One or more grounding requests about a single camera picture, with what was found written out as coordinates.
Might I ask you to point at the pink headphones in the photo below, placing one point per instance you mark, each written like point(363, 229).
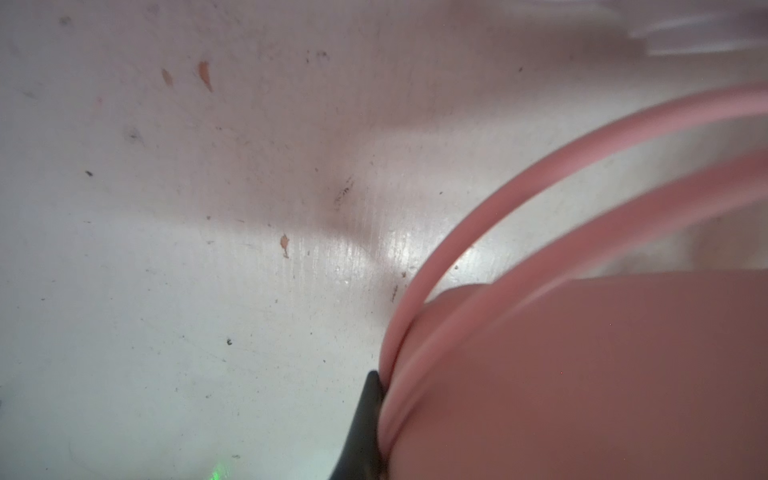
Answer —
point(545, 374)

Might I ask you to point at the white headphones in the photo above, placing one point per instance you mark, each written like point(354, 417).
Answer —
point(668, 27)

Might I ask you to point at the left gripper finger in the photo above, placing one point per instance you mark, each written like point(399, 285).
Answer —
point(360, 457)

